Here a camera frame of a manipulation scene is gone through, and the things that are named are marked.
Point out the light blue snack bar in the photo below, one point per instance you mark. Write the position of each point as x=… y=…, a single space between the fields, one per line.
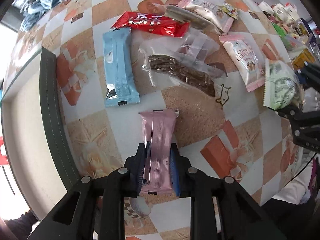
x=120 y=84

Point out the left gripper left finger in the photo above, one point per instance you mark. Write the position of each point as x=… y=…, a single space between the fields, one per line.
x=95 y=204

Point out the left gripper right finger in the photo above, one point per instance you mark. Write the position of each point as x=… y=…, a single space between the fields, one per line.
x=220 y=208

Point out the green white snack bag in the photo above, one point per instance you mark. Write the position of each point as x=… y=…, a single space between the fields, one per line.
x=282 y=86

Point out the clear bag brown snack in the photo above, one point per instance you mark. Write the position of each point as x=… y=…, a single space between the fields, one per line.
x=182 y=60

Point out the red snack bar wrapper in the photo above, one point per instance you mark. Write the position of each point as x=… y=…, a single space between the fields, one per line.
x=155 y=24

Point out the light blue cloth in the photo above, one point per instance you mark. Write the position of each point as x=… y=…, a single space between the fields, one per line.
x=33 y=10

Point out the pink snack bar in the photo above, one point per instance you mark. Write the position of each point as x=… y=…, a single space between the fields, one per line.
x=158 y=127

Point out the shallow green-rimmed cardboard tray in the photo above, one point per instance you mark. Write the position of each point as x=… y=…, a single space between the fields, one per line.
x=34 y=137

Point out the silver grey snack bar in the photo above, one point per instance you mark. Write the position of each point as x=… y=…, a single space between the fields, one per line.
x=195 y=21

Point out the colourful cartoon candy packet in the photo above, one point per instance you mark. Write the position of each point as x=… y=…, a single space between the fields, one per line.
x=230 y=10

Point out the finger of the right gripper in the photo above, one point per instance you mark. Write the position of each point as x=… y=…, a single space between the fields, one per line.
x=309 y=76
x=299 y=119

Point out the yellow snack bag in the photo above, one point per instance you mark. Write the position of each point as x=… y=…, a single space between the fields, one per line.
x=303 y=56

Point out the pink crispy cranberry packet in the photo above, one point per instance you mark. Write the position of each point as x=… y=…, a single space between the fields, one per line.
x=245 y=60

